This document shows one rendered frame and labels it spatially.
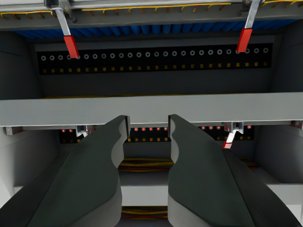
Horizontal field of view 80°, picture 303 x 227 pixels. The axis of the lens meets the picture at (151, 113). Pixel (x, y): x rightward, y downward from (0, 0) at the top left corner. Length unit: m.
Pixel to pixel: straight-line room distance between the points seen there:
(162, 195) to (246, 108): 0.24
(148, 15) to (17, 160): 0.41
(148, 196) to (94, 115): 0.21
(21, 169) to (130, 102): 0.32
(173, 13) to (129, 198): 0.36
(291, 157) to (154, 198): 0.31
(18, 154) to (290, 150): 0.61
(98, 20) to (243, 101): 0.27
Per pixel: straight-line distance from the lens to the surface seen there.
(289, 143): 0.52
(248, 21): 0.32
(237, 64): 0.47
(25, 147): 0.53
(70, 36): 0.32
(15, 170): 0.51
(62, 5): 0.30
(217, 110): 0.31
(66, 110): 0.33
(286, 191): 0.49
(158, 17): 0.33
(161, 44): 0.44
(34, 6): 0.36
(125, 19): 0.34
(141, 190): 0.41
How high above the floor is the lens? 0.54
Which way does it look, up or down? 25 degrees up
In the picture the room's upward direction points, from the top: 178 degrees clockwise
